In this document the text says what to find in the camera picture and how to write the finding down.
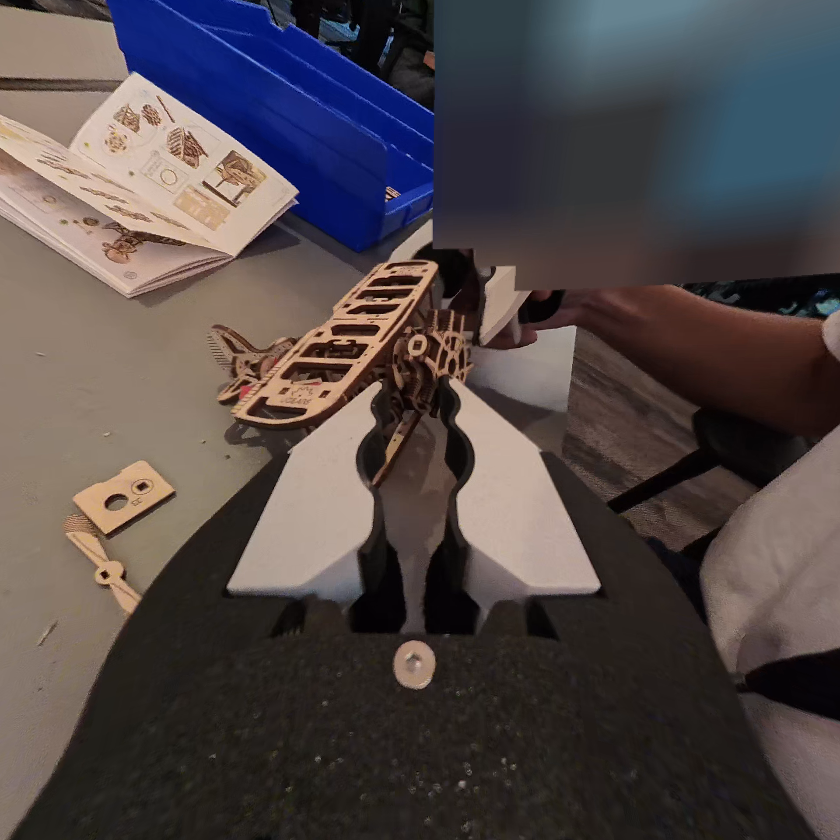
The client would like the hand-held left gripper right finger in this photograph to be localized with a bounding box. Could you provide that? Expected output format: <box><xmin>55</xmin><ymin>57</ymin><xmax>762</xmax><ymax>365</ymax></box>
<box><xmin>427</xmin><ymin>377</ymin><xmax>601</xmax><ymax>608</ymax></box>

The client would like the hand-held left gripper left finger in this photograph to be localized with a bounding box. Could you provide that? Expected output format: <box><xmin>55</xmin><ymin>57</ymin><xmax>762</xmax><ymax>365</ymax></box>
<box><xmin>226</xmin><ymin>379</ymin><xmax>385</xmax><ymax>601</ymax></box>

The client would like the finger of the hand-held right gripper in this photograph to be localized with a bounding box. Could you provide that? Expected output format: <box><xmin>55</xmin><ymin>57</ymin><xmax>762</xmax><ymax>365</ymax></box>
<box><xmin>389</xmin><ymin>222</ymin><xmax>435</xmax><ymax>265</ymax></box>
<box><xmin>469</xmin><ymin>325</ymin><xmax>578</xmax><ymax>414</ymax></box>

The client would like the wooden model biplane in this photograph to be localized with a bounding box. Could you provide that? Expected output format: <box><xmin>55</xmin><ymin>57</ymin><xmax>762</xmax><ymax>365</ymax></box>
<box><xmin>209</xmin><ymin>259</ymin><xmax>475</xmax><ymax>487</ymax></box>

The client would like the person's right forearm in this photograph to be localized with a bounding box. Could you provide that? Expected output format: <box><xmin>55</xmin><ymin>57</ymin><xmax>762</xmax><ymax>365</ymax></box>
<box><xmin>577</xmin><ymin>283</ymin><xmax>840</xmax><ymax>437</ymax></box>

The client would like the grey desk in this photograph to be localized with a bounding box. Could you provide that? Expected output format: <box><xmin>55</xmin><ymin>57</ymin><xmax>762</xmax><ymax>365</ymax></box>
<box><xmin>0</xmin><ymin>7</ymin><xmax>578</xmax><ymax>840</ymax></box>

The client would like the person's right hand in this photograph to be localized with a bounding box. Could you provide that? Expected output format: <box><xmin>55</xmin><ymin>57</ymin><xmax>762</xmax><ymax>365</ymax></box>
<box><xmin>486</xmin><ymin>287</ymin><xmax>595</xmax><ymax>350</ymax></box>

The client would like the blue plastic bin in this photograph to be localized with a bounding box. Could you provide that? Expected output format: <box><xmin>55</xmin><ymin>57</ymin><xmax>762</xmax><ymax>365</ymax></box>
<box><xmin>105</xmin><ymin>0</ymin><xmax>435</xmax><ymax>253</ymax></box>

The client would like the small square wooden plate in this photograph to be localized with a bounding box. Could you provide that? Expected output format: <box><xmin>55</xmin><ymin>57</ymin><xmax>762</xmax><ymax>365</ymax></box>
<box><xmin>72</xmin><ymin>459</ymin><xmax>177</xmax><ymax>538</ymax></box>

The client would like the white instruction booklet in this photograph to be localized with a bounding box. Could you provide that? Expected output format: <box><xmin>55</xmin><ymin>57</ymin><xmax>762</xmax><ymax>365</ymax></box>
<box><xmin>0</xmin><ymin>71</ymin><xmax>299</xmax><ymax>299</ymax></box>

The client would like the person's white shirt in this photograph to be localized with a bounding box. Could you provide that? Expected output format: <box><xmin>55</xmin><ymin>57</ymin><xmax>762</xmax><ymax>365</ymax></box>
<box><xmin>699</xmin><ymin>308</ymin><xmax>840</xmax><ymax>840</ymax></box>

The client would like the wooden propeller piece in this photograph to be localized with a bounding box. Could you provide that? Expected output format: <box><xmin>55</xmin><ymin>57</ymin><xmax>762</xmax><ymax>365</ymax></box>
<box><xmin>63</xmin><ymin>514</ymin><xmax>142</xmax><ymax>616</ymax></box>

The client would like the black harness strap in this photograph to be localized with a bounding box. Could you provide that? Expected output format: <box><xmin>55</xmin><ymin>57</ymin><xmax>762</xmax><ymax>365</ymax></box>
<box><xmin>738</xmin><ymin>663</ymin><xmax>840</xmax><ymax>716</ymax></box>

